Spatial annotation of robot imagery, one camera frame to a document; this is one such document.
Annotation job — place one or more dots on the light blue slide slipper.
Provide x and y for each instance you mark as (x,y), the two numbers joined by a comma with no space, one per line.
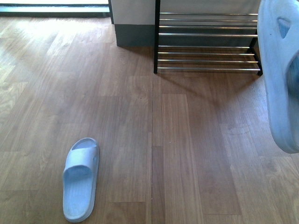
(80,179)

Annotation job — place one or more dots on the black metal shoe rack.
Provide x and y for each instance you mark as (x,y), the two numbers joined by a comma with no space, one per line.
(205,37)

